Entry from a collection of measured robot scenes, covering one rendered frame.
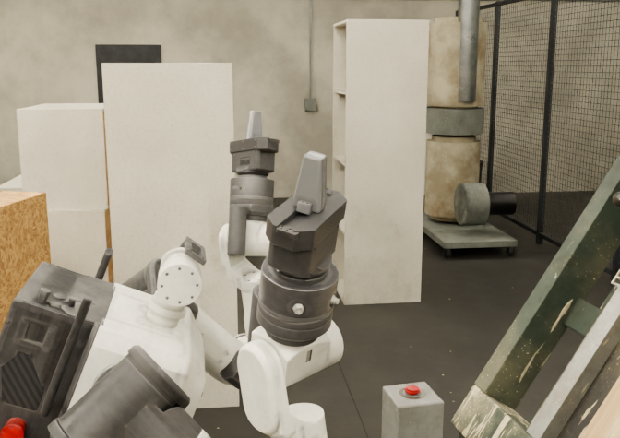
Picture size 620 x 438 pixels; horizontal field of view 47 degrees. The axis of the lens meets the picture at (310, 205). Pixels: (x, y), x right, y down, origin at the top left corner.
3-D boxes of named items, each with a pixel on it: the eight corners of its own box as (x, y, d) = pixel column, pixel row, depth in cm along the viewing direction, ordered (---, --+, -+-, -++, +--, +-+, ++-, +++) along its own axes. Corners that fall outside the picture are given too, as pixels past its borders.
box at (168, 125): (140, 345, 448) (126, 64, 414) (235, 340, 455) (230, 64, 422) (121, 412, 361) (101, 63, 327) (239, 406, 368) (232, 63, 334)
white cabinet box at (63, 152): (50, 191, 583) (43, 103, 569) (123, 190, 589) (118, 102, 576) (24, 211, 505) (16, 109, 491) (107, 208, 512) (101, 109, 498)
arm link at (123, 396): (133, 505, 84) (53, 423, 84) (134, 491, 93) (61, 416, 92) (205, 432, 88) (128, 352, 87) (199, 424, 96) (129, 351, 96)
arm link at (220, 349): (255, 413, 141) (176, 352, 131) (230, 387, 152) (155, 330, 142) (292, 367, 144) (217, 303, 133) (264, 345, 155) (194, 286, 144)
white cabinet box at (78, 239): (53, 277, 593) (47, 192, 579) (124, 274, 600) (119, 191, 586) (28, 308, 515) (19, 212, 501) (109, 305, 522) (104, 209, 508)
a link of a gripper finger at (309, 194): (329, 159, 73) (322, 211, 76) (302, 150, 74) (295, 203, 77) (323, 163, 72) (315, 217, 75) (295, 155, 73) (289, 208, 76)
